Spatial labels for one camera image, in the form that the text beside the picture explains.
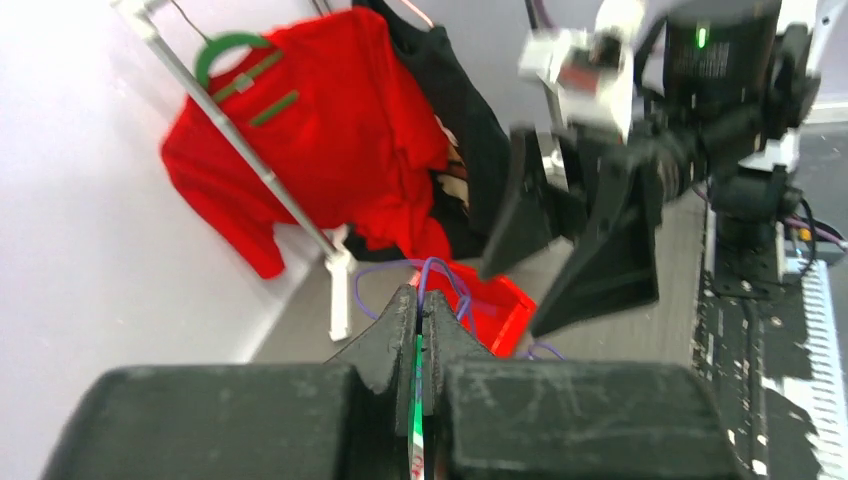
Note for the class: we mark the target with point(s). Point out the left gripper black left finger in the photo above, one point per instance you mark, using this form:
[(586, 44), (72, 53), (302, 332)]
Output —
[(346, 418)]

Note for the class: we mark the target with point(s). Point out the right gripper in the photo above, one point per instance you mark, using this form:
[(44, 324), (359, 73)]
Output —
[(616, 195)]

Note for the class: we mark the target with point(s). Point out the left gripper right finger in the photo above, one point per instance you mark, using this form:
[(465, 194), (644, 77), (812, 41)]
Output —
[(491, 418)]

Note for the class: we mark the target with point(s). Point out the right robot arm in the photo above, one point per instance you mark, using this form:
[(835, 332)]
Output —
[(713, 96)]

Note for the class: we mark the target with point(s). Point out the red plastic bin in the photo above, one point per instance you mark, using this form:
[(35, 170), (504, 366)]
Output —
[(496, 312)]

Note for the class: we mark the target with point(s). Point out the black shirt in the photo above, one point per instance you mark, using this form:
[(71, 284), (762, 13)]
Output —
[(469, 193)]

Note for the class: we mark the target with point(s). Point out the white garment rack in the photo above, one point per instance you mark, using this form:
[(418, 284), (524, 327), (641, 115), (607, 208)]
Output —
[(339, 262)]

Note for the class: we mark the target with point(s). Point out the red shirt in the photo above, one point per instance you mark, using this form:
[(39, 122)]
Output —
[(342, 124)]

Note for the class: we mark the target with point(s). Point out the pink hanger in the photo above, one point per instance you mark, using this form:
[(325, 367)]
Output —
[(418, 12)]

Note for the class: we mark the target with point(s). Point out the green hanger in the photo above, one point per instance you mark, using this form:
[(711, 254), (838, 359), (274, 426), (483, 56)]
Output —
[(245, 75)]

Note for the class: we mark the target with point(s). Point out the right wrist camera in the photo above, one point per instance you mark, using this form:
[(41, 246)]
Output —
[(588, 74)]

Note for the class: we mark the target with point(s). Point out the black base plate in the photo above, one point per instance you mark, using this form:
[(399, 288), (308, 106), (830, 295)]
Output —
[(750, 348)]

